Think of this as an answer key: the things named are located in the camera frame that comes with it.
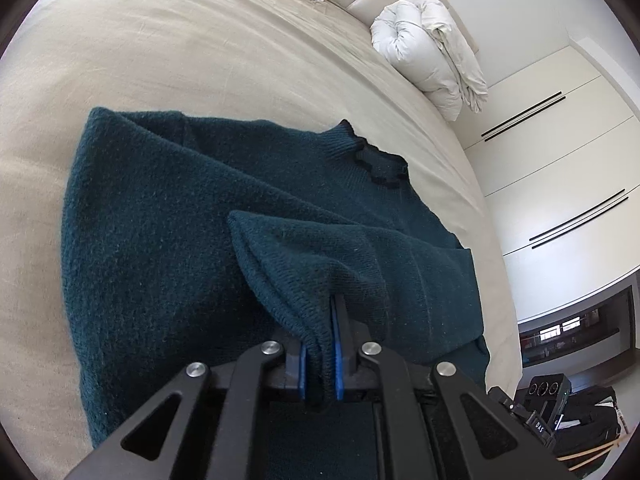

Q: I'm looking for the dark green knit sweater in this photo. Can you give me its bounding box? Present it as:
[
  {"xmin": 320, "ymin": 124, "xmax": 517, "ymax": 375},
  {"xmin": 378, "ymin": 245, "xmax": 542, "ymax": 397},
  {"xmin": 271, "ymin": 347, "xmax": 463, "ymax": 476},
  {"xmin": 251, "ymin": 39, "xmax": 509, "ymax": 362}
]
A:
[{"xmin": 60, "ymin": 105, "xmax": 493, "ymax": 480}]

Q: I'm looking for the black bag on floor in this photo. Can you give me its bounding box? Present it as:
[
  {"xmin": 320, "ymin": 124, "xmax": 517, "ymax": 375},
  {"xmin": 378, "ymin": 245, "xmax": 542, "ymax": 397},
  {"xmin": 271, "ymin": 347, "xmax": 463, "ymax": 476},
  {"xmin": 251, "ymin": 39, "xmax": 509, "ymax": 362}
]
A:
[{"xmin": 553, "ymin": 386, "xmax": 622, "ymax": 462}]

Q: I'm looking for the dark shelf with devices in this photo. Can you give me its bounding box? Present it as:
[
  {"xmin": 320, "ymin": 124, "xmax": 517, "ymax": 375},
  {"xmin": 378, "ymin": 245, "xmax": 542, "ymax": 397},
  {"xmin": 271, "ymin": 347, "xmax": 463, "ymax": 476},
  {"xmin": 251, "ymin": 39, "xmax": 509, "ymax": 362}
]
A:
[{"xmin": 518, "ymin": 273, "xmax": 639, "ymax": 392}]

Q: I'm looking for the rolled white duvet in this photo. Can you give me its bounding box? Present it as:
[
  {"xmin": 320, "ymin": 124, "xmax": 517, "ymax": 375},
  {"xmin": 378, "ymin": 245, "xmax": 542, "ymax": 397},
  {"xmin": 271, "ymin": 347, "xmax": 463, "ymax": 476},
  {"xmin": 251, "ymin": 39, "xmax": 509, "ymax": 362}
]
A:
[{"xmin": 370, "ymin": 0, "xmax": 488, "ymax": 122}]

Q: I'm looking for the beige bed cover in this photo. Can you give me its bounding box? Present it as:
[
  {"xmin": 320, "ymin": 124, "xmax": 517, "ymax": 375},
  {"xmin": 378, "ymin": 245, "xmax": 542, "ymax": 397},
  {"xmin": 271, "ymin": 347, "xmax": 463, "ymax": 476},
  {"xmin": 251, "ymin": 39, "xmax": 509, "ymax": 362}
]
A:
[{"xmin": 1, "ymin": 0, "xmax": 522, "ymax": 479}]

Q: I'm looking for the white wardrobe with black handles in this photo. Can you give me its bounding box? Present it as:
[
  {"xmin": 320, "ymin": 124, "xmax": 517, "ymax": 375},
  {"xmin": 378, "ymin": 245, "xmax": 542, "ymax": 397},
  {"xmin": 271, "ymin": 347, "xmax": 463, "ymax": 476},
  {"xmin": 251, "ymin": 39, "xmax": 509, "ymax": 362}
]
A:
[{"xmin": 454, "ymin": 47, "xmax": 639, "ymax": 324}]

